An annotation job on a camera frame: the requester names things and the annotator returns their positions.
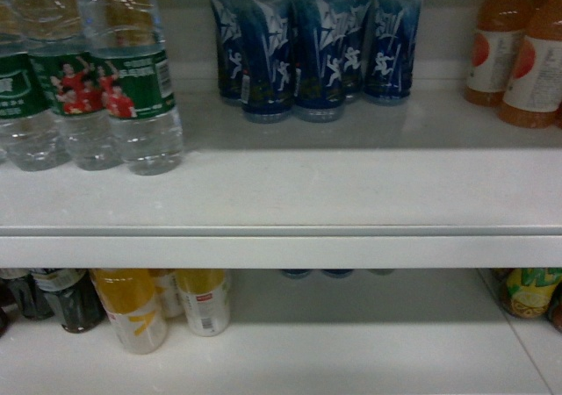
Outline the white lower shelf board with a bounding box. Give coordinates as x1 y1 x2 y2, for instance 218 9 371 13
1 86 561 268

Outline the water bottle green label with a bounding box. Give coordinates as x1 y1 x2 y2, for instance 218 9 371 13
77 0 184 176
1 0 70 171
21 0 121 171

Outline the yellow white drink bottle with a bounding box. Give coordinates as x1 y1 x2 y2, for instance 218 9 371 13
90 269 168 355
175 269 231 337

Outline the blue sports drink bottle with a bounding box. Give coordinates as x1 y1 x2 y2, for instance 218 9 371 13
342 0 371 103
292 0 351 123
363 0 423 106
239 0 294 124
210 0 243 105

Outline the dark tea bottle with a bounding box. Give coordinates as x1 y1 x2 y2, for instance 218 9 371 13
1 268 54 320
32 269 104 334

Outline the yellow lemon tea bottle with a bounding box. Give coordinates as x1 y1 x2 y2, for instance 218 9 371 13
500 268 561 319

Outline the orange juice bottle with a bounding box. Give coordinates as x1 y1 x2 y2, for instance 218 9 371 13
465 0 534 107
498 0 561 128

